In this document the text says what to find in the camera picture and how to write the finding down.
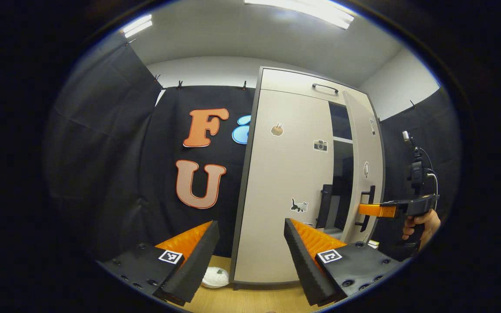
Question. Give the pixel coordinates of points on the beige cabinet drawer front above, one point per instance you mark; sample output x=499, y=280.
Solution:
x=285, y=80

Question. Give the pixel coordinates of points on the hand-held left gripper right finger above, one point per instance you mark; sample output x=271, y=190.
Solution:
x=305, y=269

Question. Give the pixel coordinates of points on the white round object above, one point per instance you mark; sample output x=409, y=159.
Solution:
x=215, y=278

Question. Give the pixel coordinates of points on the white cabinet shelf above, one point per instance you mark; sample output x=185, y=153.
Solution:
x=342, y=140

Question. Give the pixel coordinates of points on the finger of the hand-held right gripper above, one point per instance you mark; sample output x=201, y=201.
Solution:
x=376, y=211

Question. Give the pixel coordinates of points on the double-door shoe cabinet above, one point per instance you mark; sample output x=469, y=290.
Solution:
x=285, y=80

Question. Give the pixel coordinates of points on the black backdrop cloth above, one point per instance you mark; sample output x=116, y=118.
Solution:
x=102, y=152

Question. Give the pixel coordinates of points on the small ceiling light panel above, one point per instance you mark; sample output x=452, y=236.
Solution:
x=136, y=26

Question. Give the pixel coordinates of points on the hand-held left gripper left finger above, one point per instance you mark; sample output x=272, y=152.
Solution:
x=192, y=269

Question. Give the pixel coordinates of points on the shoe cabinet door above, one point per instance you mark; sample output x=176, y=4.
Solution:
x=365, y=143
x=276, y=195

